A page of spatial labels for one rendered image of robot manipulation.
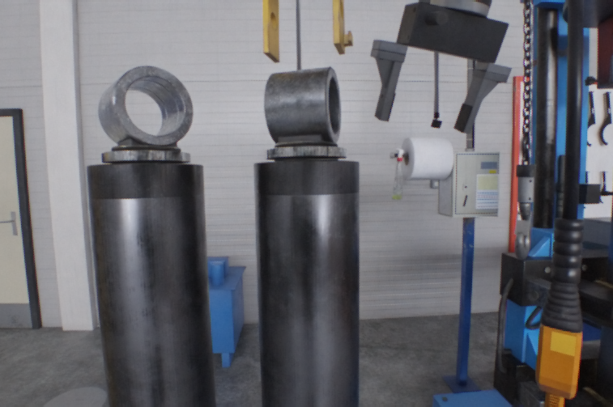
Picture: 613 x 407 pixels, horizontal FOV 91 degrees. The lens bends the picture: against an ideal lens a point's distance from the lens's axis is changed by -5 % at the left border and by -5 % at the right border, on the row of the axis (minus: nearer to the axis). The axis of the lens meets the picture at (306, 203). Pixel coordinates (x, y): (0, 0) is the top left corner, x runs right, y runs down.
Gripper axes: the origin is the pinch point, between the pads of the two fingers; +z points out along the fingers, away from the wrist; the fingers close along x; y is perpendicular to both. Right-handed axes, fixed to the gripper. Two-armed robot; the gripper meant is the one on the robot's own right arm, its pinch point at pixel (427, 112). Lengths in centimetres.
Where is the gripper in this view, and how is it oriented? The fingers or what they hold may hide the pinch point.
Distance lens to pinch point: 51.7
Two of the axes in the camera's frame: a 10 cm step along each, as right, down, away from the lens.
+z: -1.6, 8.8, 4.6
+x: 9.8, 0.8, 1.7
